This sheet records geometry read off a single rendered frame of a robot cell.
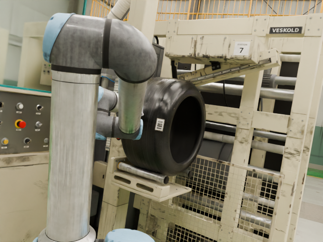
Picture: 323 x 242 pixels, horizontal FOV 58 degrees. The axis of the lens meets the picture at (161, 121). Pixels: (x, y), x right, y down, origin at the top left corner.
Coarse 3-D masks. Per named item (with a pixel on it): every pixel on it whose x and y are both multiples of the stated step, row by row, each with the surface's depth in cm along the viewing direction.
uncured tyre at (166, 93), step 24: (168, 96) 151; (192, 96) 170; (144, 120) 150; (168, 120) 149; (192, 120) 197; (144, 144) 151; (168, 144) 152; (192, 144) 194; (144, 168) 166; (168, 168) 159
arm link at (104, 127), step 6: (102, 114) 119; (102, 120) 118; (108, 120) 118; (96, 126) 117; (102, 126) 117; (108, 126) 118; (96, 132) 117; (102, 132) 118; (108, 132) 118; (96, 138) 119; (102, 138) 118
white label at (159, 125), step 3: (159, 120) 147; (162, 120) 146; (156, 123) 147; (159, 123) 147; (162, 123) 146; (156, 126) 147; (159, 126) 146; (162, 126) 146; (156, 129) 147; (159, 129) 146; (162, 129) 146
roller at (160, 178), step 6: (120, 162) 176; (120, 168) 174; (126, 168) 171; (132, 168) 169; (138, 168) 168; (138, 174) 167; (144, 174) 164; (150, 174) 162; (156, 174) 161; (156, 180) 160; (162, 180) 157; (168, 180) 160
